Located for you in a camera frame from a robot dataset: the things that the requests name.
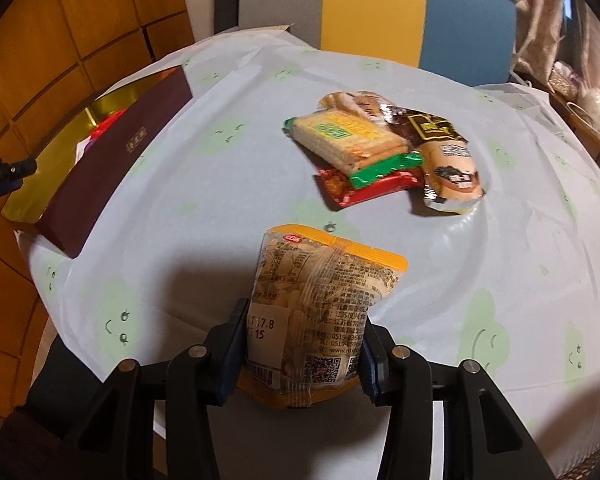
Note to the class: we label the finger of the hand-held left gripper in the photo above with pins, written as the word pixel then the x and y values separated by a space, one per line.
pixel 7 170

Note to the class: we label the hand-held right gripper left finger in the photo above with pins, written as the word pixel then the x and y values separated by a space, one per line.
pixel 232 355

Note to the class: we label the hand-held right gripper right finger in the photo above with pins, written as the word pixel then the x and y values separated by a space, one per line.
pixel 370 370

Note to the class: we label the purple snack packet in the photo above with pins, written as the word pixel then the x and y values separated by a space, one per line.
pixel 86 147

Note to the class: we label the orange-edged peanut packet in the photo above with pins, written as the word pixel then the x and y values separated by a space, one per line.
pixel 310 285

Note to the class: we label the gold tin box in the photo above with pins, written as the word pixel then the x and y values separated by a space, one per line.
pixel 115 170

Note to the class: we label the plain red snack packet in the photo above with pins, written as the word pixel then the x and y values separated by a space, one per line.
pixel 107 122

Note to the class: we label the red flower-print snack packet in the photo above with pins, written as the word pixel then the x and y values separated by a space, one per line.
pixel 375 190

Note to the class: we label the green-ended cracker packet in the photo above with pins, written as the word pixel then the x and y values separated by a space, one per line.
pixel 340 135

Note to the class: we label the black gold-framed snack packet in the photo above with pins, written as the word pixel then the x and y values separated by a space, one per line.
pixel 435 130

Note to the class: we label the dark brown glossy snack packet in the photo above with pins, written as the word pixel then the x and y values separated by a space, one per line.
pixel 397 122

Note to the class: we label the beige round pastry packet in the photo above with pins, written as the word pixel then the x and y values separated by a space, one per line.
pixel 355 102

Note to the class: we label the wooden panel wardrobe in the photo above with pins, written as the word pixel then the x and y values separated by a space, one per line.
pixel 55 35

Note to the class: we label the pale printed tablecloth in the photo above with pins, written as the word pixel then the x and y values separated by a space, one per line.
pixel 480 260

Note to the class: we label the dark grey chair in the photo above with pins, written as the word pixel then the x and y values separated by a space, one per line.
pixel 55 375

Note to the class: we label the beige bun packet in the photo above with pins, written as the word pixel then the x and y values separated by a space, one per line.
pixel 452 175

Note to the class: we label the round serving tray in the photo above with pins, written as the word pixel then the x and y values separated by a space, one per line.
pixel 585 122

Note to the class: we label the white teapot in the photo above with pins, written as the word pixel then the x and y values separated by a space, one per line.
pixel 595 102

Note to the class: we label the grey yellow blue chair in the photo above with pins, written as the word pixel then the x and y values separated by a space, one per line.
pixel 375 10

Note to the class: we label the patterned beige curtain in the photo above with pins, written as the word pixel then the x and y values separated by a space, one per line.
pixel 540 10

